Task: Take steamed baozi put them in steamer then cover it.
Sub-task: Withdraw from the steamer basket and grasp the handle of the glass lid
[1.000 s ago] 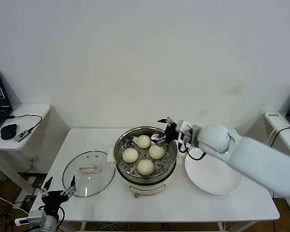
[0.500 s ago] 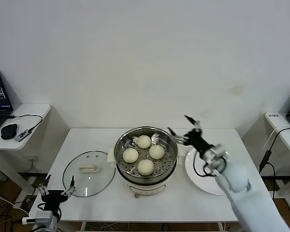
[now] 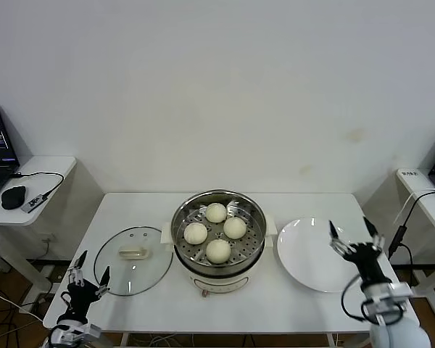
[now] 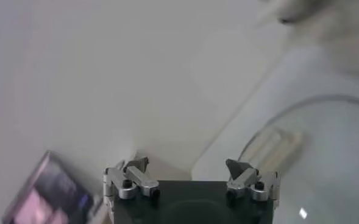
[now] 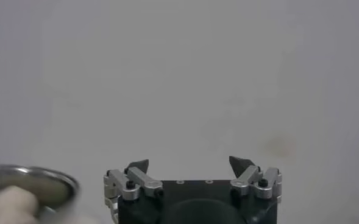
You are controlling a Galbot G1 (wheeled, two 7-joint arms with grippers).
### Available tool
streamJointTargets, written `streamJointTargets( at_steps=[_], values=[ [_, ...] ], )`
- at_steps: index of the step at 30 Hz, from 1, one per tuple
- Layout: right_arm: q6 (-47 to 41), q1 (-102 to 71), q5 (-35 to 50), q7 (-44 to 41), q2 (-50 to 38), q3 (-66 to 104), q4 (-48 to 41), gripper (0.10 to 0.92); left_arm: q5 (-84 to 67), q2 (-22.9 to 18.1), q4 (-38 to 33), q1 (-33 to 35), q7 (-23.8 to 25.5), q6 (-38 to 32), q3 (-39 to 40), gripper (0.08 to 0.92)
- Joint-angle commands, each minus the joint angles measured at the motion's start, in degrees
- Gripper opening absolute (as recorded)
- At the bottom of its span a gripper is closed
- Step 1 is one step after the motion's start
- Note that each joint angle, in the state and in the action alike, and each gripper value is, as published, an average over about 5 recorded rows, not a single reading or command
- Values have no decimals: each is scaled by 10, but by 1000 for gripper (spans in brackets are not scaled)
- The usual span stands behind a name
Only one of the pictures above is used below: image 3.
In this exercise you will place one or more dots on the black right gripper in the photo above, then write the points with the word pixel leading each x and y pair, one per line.
pixel 369 264

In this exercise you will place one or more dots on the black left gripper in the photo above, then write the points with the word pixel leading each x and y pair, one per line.
pixel 81 301

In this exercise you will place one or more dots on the round glass lid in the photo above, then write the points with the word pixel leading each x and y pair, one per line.
pixel 141 270

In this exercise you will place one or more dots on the white steamed baozi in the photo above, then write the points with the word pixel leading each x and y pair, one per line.
pixel 217 251
pixel 195 233
pixel 234 227
pixel 216 212

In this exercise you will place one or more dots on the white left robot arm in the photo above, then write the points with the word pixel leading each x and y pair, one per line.
pixel 63 335

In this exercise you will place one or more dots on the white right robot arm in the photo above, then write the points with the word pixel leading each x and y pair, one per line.
pixel 402 333

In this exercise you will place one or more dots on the perforated steel steamer basket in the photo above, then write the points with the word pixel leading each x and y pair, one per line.
pixel 250 243

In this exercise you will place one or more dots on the white round plate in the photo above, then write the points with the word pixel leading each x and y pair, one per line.
pixel 304 253

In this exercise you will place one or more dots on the small printed desk label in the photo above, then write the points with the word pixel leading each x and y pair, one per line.
pixel 409 173

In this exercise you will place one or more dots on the grey usb hub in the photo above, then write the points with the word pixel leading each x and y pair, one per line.
pixel 34 203

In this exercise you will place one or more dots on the black computer mouse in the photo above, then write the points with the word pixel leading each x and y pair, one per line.
pixel 13 197

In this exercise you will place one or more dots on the cream electric cooker pot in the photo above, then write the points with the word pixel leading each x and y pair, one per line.
pixel 221 282

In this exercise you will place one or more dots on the white wall socket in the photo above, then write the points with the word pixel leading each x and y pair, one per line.
pixel 47 239

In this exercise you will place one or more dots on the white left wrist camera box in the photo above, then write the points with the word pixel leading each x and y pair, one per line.
pixel 92 331

